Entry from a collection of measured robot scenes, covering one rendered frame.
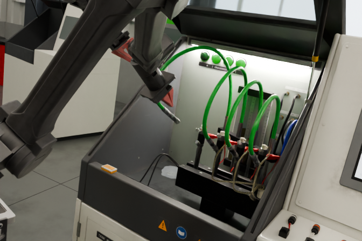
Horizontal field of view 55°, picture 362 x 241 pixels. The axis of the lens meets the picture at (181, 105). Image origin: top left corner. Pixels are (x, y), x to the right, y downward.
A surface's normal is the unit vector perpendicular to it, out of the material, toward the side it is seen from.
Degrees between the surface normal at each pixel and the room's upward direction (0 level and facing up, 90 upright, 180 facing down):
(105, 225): 90
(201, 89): 90
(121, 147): 90
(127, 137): 90
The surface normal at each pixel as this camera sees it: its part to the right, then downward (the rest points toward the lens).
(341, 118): -0.49, -0.14
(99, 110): 0.73, 0.26
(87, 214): -0.55, 0.10
